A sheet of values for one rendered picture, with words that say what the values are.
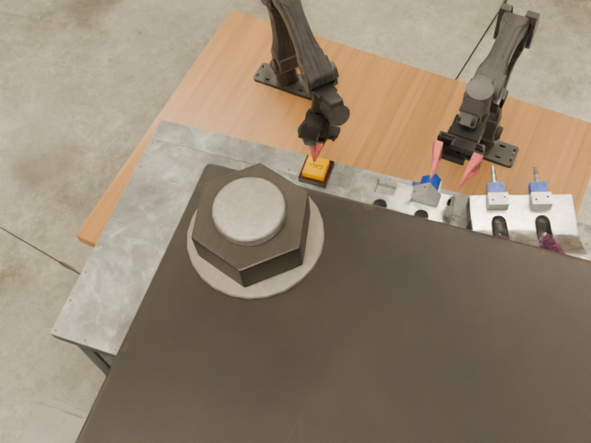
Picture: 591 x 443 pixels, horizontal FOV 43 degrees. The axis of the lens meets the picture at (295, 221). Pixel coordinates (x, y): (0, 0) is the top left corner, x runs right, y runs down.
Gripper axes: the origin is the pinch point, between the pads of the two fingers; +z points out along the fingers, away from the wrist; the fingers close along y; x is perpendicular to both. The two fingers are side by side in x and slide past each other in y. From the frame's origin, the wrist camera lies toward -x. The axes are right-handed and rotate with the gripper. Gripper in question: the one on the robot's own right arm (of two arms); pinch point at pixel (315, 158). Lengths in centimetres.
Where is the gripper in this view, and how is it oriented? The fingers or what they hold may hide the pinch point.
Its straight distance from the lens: 203.3
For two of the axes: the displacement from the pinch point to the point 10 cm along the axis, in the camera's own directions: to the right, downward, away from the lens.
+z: -1.1, 8.3, 5.5
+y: 9.4, 2.6, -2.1
